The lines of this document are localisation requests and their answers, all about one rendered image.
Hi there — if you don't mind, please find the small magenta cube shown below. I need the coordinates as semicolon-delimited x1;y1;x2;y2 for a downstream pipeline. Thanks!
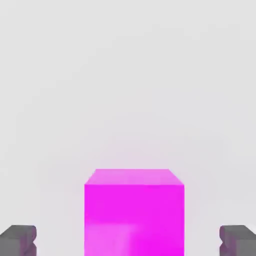
84;168;185;256

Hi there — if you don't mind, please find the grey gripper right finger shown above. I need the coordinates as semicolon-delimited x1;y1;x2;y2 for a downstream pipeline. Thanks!
219;224;256;256

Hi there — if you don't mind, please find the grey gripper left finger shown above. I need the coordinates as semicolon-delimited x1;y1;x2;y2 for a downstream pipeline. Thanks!
0;224;38;256

